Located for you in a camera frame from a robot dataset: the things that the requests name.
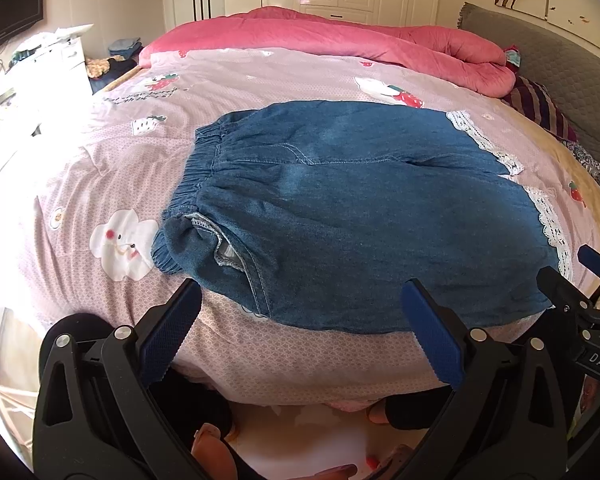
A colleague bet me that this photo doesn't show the dark floral pillow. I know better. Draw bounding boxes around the dark floral pillow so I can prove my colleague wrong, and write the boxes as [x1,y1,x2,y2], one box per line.
[562,140,600,187]

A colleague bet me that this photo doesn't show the pink strawberry print bedsheet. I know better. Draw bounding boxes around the pink strawberry print bedsheet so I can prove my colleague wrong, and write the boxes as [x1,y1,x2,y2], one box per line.
[15,49,600,411]

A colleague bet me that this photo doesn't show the blue denim lace-trimmed pants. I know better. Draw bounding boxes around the blue denim lace-trimmed pants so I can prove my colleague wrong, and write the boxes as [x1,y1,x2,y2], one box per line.
[151,101,572,335]

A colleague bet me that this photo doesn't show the white dresser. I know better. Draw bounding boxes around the white dresser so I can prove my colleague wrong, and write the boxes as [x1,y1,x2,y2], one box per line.
[0,24,92,172]

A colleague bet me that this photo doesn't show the pink quilted comforter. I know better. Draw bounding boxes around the pink quilted comforter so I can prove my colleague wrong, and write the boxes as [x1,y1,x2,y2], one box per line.
[140,6,516,99]

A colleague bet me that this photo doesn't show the striped purple pillow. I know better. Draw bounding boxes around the striped purple pillow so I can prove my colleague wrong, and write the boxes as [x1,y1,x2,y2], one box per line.
[502,76,578,142]

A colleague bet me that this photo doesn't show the grey padded headboard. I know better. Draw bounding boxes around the grey padded headboard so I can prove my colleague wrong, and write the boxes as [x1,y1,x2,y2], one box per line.
[457,2,600,162]

